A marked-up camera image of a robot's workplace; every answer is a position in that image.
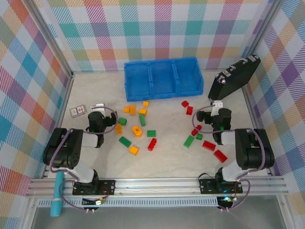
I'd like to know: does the slotted grey cable duct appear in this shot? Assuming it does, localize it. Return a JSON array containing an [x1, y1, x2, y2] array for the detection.
[[37, 199, 219, 208]]

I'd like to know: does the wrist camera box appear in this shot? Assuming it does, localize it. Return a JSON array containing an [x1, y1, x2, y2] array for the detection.
[[91, 103, 106, 115], [211, 101, 224, 115]]

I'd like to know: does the long red lego brick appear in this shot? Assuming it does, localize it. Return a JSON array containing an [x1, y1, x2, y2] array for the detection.
[[147, 137, 158, 151], [202, 140, 216, 151], [213, 149, 228, 163]]

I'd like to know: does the small playing card box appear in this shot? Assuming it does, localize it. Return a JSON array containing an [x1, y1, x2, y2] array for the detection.
[[70, 104, 86, 118]]

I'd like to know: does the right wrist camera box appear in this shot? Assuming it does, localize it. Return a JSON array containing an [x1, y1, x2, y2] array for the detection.
[[211, 101, 224, 115]]

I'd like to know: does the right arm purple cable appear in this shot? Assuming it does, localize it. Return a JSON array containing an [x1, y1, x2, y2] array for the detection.
[[192, 106, 267, 212]]

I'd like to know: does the aluminium frame post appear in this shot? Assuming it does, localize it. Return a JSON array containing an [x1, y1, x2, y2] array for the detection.
[[25, 0, 75, 79], [245, 0, 290, 59]]

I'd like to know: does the small wire connector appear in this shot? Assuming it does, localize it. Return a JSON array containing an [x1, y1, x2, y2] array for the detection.
[[218, 195, 239, 212], [82, 197, 107, 213]]

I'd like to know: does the black hard carrying case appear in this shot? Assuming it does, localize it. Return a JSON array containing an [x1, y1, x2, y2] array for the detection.
[[208, 54, 262, 102]]

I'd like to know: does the blue three-compartment plastic bin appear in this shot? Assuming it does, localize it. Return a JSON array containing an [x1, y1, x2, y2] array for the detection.
[[123, 57, 204, 102]]

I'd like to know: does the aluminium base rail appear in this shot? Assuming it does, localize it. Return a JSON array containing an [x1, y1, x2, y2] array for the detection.
[[25, 176, 288, 198]]

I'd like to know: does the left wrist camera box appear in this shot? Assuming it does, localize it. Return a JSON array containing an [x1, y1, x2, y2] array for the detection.
[[91, 103, 106, 115]]

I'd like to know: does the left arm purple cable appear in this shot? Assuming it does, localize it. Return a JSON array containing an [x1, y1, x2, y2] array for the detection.
[[49, 106, 119, 210]]

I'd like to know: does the teal marker pen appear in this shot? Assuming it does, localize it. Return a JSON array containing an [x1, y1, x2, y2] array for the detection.
[[50, 173, 65, 217]]

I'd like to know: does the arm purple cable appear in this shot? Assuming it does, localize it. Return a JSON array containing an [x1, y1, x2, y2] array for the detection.
[[49, 106, 119, 210], [192, 106, 267, 212]]

